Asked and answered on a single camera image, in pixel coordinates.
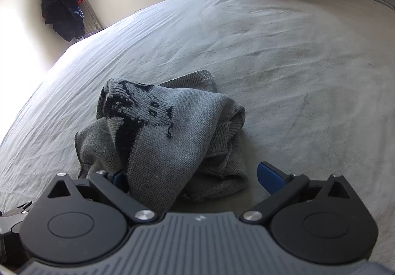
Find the grey knit sweater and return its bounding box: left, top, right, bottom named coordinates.
left=74, top=70, right=248, bottom=213

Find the grey bed sheet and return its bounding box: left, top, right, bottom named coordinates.
left=1, top=0, right=394, bottom=267

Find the dark hanging jacket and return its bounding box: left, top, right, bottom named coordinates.
left=41, top=0, right=85, bottom=42

